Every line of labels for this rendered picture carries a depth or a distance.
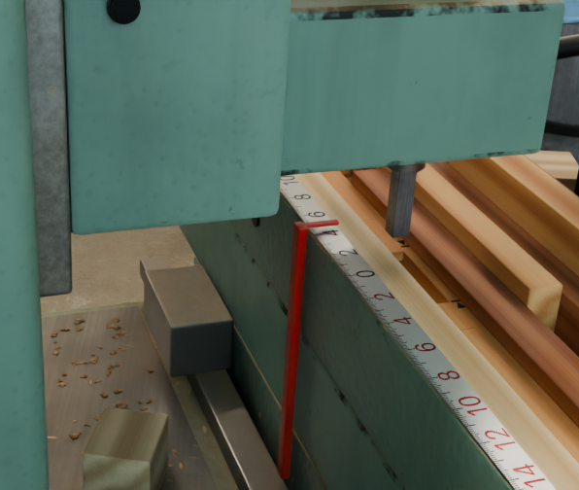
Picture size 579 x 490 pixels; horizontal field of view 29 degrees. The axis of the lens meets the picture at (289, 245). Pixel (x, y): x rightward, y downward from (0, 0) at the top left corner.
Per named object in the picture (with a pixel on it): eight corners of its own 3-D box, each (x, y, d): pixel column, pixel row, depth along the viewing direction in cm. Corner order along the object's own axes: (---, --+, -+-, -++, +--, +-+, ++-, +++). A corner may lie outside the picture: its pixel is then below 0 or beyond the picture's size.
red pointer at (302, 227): (319, 473, 58) (341, 224, 51) (281, 480, 57) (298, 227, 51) (314, 464, 58) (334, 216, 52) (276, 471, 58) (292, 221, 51)
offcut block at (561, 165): (560, 205, 69) (570, 151, 67) (577, 235, 65) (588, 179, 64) (487, 202, 69) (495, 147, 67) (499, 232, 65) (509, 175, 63)
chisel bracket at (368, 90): (538, 187, 50) (571, 0, 46) (240, 216, 46) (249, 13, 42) (462, 127, 56) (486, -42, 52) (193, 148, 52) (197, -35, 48)
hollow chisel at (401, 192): (409, 236, 53) (421, 138, 50) (391, 238, 52) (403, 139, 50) (401, 227, 53) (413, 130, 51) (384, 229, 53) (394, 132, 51)
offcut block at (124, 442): (150, 516, 56) (150, 462, 55) (83, 507, 57) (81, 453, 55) (168, 466, 60) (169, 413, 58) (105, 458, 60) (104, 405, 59)
